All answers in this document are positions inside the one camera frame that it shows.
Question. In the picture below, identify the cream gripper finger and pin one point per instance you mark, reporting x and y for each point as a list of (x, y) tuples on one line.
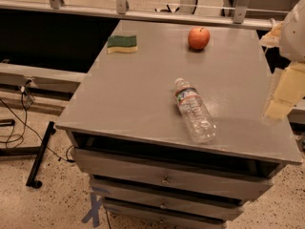
[(286, 90), (271, 39)]

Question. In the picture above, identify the black metal floor stand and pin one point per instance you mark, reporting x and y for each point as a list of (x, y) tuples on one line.
[(37, 151)]

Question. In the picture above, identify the grey drawer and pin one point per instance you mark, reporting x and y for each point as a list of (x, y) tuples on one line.
[(204, 181), (165, 200), (161, 216)]

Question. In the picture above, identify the blue tape cross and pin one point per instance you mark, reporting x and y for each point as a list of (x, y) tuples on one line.
[(96, 200)]

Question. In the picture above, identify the bottom grey drawer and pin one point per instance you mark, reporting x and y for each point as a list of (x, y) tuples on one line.
[(161, 216)]

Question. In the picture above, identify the grey drawer cabinet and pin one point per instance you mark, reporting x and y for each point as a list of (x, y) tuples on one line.
[(125, 105)]

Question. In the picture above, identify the middle grey drawer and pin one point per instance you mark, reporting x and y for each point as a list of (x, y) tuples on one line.
[(165, 200)]

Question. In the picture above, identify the clear plastic water bottle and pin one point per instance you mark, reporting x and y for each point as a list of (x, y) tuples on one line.
[(197, 118)]

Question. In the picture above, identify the grey metal railing frame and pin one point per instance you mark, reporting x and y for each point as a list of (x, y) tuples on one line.
[(196, 12)]

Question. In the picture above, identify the top grey drawer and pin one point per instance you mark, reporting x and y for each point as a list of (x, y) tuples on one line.
[(204, 181)]

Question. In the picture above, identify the red apple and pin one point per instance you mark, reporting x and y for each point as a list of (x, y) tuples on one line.
[(198, 38)]

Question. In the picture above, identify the grey side bench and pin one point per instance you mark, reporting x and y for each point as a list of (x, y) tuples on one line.
[(51, 89)]

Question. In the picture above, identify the green yellow sponge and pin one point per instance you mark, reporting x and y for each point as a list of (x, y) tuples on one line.
[(120, 43)]

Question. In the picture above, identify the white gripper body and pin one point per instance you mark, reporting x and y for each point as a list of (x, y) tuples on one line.
[(294, 35)]

